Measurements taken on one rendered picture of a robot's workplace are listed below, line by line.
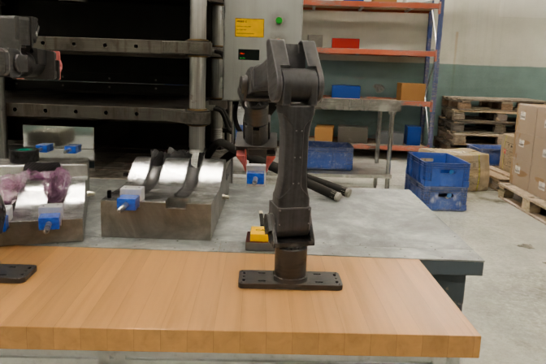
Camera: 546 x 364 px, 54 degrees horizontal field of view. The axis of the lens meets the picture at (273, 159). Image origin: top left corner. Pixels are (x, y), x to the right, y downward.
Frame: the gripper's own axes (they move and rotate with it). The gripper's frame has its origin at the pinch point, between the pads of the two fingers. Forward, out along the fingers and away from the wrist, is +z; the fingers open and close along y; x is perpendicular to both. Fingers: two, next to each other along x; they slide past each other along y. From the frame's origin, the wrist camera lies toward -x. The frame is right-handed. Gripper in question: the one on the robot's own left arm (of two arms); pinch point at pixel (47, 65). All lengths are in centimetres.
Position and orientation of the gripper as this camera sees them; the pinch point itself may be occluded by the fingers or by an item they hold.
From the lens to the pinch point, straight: 148.1
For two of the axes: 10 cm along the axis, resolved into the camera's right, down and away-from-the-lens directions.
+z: -0.2, -1.5, 9.9
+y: -10.0, -0.3, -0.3
